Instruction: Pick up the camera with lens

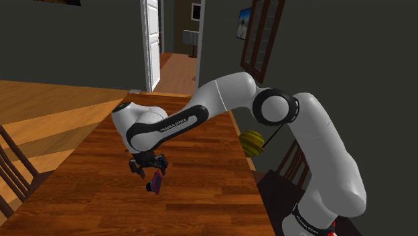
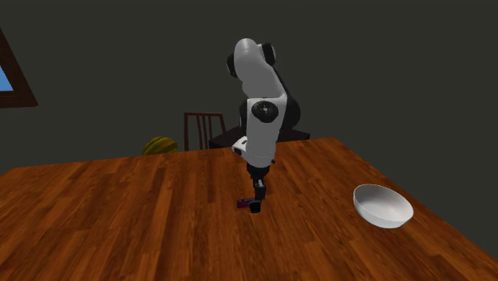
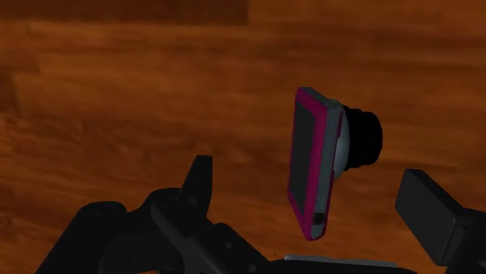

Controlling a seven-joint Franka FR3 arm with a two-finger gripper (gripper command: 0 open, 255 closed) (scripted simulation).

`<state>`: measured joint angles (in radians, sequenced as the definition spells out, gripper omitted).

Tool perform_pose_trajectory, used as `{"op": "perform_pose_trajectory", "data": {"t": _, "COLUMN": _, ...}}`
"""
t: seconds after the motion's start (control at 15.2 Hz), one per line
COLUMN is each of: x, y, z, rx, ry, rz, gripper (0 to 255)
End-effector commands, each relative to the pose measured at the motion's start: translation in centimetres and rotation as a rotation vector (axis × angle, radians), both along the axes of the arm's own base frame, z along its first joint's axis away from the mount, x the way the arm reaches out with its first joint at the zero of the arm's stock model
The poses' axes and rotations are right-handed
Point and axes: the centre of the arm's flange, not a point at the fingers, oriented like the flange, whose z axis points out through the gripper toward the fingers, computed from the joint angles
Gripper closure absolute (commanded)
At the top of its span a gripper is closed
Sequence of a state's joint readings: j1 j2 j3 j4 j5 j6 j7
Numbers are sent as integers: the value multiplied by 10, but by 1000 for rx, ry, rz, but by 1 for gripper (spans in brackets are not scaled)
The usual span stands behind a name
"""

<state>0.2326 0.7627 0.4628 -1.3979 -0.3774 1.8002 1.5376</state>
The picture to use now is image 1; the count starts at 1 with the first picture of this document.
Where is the grey side table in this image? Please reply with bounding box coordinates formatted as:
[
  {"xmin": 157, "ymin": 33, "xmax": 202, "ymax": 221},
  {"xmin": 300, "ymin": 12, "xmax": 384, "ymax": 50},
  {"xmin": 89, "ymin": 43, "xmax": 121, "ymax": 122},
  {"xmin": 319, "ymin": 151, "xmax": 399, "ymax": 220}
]
[{"xmin": 182, "ymin": 29, "xmax": 200, "ymax": 58}]

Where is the white door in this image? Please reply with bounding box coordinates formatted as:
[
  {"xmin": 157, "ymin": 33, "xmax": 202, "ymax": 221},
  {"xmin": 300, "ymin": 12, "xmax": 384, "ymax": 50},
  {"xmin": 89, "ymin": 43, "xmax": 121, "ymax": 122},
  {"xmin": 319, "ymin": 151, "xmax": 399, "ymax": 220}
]
[{"xmin": 139, "ymin": 0, "xmax": 162, "ymax": 94}]

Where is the brown framed window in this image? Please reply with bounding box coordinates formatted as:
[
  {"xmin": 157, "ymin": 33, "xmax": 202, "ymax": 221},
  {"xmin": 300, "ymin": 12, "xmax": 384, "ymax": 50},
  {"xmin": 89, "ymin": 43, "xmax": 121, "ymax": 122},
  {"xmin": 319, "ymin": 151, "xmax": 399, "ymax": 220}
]
[{"xmin": 240, "ymin": 0, "xmax": 287, "ymax": 84}]

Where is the white framed wall picture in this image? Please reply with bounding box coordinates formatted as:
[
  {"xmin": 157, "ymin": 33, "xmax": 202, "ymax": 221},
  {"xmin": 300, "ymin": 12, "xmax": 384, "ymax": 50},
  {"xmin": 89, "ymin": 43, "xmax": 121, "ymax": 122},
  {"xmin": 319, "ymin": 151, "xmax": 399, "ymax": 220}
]
[{"xmin": 190, "ymin": 2, "xmax": 202, "ymax": 22}]

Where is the pink and black phone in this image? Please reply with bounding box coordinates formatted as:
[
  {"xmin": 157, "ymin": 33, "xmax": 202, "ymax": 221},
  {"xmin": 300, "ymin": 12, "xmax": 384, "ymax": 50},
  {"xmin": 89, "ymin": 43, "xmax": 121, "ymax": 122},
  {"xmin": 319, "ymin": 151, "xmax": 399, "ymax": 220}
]
[{"xmin": 145, "ymin": 170, "xmax": 163, "ymax": 196}]

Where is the brown wooden table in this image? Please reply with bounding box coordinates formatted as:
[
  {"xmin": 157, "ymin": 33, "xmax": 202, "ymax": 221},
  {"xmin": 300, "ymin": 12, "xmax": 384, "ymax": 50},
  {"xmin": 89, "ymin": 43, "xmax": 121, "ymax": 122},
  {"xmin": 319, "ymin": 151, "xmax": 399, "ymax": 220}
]
[{"xmin": 0, "ymin": 92, "xmax": 277, "ymax": 236}]

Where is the dark robot stand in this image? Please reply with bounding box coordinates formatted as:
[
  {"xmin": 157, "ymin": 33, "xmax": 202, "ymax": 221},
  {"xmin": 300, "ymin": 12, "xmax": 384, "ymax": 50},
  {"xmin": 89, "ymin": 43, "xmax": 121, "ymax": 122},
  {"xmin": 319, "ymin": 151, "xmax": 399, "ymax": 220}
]
[{"xmin": 256, "ymin": 169, "xmax": 362, "ymax": 236}]

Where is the dark wooden slatted chair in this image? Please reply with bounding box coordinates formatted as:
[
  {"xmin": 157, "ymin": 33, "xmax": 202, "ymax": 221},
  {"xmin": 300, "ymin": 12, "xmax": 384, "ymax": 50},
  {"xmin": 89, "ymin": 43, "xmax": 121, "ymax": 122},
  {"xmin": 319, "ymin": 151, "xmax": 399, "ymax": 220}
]
[{"xmin": 276, "ymin": 138, "xmax": 311, "ymax": 191}]

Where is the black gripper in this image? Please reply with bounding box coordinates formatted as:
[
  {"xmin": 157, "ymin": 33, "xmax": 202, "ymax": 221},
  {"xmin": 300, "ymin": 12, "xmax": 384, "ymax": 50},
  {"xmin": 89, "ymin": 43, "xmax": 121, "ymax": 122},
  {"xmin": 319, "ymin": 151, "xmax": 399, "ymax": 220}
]
[{"xmin": 128, "ymin": 151, "xmax": 169, "ymax": 179}]

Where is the blue wall picture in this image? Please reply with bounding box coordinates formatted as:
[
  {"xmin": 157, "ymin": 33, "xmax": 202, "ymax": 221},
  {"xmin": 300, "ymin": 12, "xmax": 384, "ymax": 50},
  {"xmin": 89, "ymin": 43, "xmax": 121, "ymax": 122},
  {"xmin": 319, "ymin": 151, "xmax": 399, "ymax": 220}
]
[{"xmin": 235, "ymin": 7, "xmax": 253, "ymax": 42}]

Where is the brown wooden chair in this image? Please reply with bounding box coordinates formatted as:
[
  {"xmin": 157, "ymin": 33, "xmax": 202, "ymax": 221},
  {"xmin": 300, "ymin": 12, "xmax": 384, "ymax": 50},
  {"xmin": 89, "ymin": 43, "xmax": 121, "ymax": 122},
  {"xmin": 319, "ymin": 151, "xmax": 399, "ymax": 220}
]
[{"xmin": 0, "ymin": 125, "xmax": 41, "ymax": 227}]

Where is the yellow ribbed ball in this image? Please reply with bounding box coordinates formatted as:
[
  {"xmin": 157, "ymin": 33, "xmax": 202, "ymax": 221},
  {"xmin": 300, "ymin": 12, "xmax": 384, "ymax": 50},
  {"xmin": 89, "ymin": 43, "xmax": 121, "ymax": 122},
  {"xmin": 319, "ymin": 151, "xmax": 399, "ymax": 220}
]
[{"xmin": 238, "ymin": 129, "xmax": 266, "ymax": 159}]

